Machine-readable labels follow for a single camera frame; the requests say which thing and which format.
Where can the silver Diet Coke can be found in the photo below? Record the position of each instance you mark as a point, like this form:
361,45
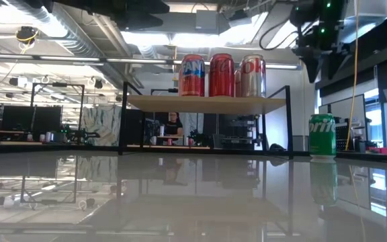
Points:
254,77

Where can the green white patterned panel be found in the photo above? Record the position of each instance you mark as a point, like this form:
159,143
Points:
101,124

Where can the round silver ventilation duct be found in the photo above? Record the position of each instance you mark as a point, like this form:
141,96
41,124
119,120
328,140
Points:
79,37

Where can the black machine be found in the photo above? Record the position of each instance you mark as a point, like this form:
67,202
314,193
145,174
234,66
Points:
240,131

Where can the wooden shelf with black frame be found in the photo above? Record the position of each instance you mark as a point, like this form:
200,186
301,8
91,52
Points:
207,104

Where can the red Coke can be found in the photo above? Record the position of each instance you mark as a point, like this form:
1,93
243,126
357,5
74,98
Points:
221,77

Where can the green Sprite can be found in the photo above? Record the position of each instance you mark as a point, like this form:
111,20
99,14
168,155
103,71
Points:
322,138

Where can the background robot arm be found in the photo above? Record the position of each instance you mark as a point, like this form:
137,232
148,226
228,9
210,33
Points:
79,135
198,138

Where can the red Fanta can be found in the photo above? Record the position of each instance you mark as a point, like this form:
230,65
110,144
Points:
192,80

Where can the black aluminium table frame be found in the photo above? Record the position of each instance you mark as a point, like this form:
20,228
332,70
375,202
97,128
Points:
45,148

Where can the black metal frame stand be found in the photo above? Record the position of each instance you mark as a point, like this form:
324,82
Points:
32,101

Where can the black partition screen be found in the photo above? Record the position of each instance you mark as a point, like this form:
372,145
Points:
19,117

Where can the long ceiling light bar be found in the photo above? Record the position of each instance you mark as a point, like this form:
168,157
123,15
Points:
79,59

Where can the person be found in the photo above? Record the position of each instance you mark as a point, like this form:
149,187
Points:
173,127

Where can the silver soda can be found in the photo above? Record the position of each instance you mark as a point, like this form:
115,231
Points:
237,84

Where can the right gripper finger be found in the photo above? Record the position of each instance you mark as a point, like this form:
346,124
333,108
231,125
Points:
335,64
314,65

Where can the white tabletop sheet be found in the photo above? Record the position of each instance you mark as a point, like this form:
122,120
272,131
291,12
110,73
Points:
193,201

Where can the black pegboard rack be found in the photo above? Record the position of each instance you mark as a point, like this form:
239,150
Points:
343,134

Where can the rectangular metal duct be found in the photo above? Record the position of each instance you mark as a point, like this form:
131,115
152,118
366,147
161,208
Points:
368,13

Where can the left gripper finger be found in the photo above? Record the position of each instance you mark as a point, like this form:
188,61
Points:
139,22

